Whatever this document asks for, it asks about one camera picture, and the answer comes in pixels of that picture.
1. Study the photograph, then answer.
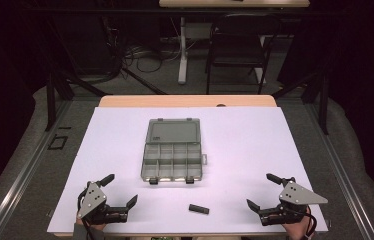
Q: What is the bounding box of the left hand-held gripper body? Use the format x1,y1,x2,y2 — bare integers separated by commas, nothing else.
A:
76,180,130,226

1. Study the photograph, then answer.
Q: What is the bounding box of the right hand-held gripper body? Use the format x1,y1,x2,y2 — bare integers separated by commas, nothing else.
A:
259,176,329,227

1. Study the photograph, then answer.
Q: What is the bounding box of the small black rectangular block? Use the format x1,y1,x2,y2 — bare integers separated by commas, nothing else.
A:
188,203,211,215

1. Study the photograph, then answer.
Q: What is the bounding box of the clear grey plastic organizer box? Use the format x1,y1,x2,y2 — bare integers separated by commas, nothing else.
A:
140,117,208,185

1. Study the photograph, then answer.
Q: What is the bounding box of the person's left hand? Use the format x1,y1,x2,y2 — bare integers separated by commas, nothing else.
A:
75,215,107,233

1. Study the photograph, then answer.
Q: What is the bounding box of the person's right hand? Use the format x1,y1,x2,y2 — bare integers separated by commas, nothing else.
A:
282,205,317,240

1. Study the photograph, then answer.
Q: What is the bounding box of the white table mat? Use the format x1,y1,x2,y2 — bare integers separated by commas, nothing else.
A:
46,106,329,235

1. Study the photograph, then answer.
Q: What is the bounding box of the black metal stand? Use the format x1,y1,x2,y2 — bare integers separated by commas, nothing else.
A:
270,19,331,136
43,19,110,133

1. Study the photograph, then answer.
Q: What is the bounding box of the wooden table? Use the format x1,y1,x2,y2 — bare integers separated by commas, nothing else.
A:
53,94,323,239

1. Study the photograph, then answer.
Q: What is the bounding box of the black chair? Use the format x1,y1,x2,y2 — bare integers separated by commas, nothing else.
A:
204,13,283,96

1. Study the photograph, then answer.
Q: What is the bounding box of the white desk leg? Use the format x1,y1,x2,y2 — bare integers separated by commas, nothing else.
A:
177,15,190,85

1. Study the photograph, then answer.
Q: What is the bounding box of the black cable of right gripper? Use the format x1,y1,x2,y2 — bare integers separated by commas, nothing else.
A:
302,205,319,240

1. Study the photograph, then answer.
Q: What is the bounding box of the metal floor rail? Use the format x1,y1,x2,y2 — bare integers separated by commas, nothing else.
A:
0,99,73,240
302,102,374,240

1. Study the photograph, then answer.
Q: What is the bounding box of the bundle of floor cables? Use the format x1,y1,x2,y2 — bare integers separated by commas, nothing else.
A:
120,42,183,75

